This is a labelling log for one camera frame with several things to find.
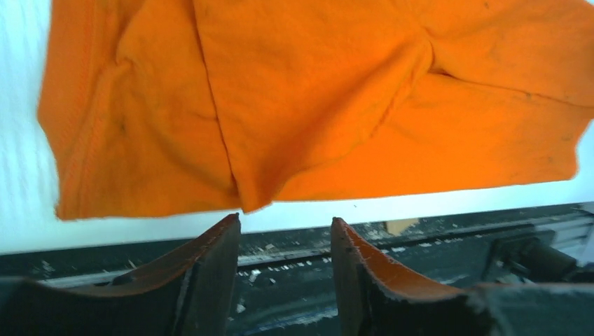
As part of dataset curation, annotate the brown tape piece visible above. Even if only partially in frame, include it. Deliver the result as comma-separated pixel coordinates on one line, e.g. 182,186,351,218
385,218,420,236

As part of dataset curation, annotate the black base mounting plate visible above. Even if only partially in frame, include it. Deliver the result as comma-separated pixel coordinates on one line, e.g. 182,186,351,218
0,202,594,336

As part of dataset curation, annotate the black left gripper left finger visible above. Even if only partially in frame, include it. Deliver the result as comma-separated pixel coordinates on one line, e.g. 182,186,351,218
1,213,240,335

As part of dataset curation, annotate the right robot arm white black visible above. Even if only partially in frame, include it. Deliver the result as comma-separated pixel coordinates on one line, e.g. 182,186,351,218
481,230,593,284

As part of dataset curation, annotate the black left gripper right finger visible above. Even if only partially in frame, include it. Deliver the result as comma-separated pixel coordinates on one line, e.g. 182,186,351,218
330,216,594,336

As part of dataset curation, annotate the orange t shirt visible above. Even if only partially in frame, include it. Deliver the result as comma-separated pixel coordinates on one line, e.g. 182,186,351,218
38,1,593,220

